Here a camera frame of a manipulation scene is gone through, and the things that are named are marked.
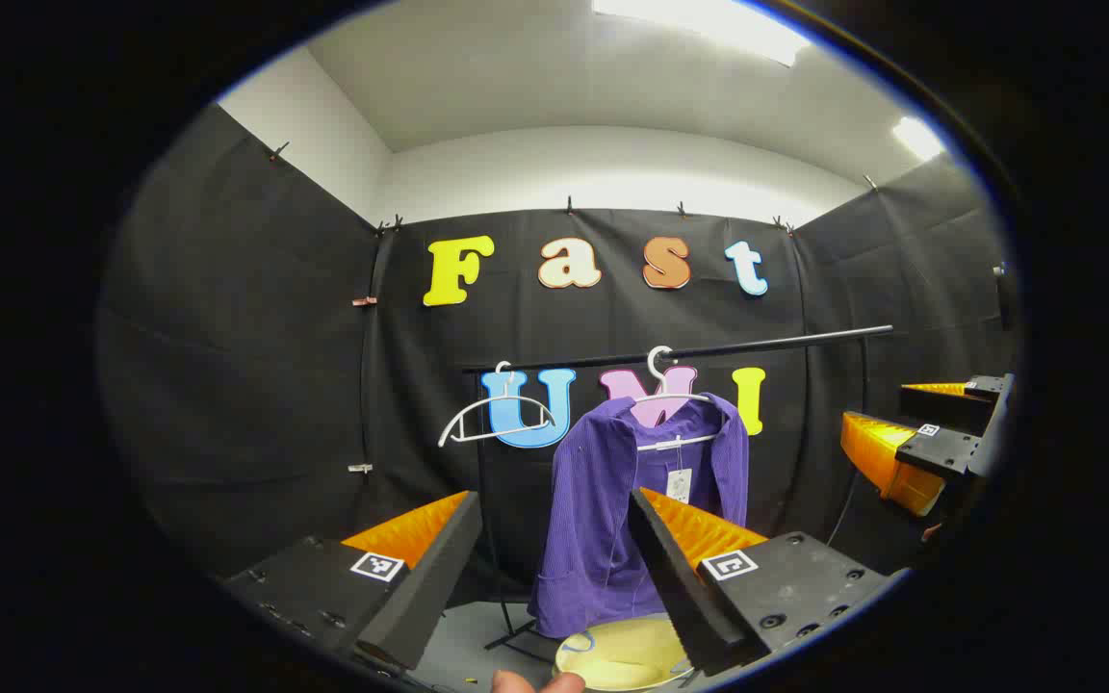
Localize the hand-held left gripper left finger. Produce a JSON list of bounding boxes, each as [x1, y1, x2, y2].
[[222, 489, 484, 673]]

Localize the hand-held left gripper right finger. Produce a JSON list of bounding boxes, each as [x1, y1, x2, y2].
[[626, 486, 910, 677]]

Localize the cream laundry hamper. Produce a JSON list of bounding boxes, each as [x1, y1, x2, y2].
[[553, 614, 700, 692]]

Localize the purple shirt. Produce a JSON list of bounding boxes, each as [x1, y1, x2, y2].
[[528, 393, 751, 639]]

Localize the large white clothes hanger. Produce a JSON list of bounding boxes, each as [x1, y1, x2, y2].
[[632, 345, 721, 453]]

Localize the black clothes rack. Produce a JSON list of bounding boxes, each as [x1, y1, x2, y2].
[[463, 325, 894, 665]]

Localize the small white empty hanger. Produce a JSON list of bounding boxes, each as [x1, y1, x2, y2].
[[437, 361, 557, 449]]

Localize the black backdrop cloth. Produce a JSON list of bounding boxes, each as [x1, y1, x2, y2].
[[97, 101, 1018, 617]]

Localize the ceiling light panel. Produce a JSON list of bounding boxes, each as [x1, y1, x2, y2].
[[891, 115, 947, 162], [593, 0, 811, 66]]

